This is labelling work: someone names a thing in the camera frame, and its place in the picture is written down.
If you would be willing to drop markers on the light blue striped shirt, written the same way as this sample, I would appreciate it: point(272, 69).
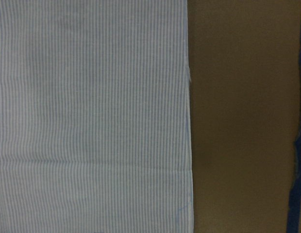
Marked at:
point(94, 117)

